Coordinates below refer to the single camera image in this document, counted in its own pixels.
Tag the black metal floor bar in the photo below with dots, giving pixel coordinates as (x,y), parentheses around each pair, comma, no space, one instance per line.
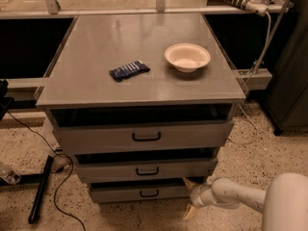
(34,215)

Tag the grey top drawer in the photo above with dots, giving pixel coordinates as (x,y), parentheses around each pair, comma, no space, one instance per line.
(119,129)

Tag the white power strip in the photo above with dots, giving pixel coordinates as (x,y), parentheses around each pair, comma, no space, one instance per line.
(253,6)

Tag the black device at left edge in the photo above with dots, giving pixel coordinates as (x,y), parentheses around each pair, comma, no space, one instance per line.
(5,102)

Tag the grey middle drawer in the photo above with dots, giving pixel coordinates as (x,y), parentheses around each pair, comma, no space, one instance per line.
(145,165)

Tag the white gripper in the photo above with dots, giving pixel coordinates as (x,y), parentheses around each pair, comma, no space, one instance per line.
(196,195)

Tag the dark grey side cabinet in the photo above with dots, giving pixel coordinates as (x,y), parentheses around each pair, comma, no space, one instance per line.
(286,97)

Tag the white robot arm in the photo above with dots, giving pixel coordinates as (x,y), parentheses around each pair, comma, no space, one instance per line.
(284,204)

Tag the white paper bowl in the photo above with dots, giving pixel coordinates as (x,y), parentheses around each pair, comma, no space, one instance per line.
(187,57)

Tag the grey drawer cabinet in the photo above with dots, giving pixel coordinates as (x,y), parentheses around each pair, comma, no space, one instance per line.
(100,43)

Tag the grey bottom drawer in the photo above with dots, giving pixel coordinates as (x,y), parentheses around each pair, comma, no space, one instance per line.
(141,190)

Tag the grey drawer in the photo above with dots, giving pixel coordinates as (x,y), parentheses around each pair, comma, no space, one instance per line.
(119,129)
(141,190)
(145,165)

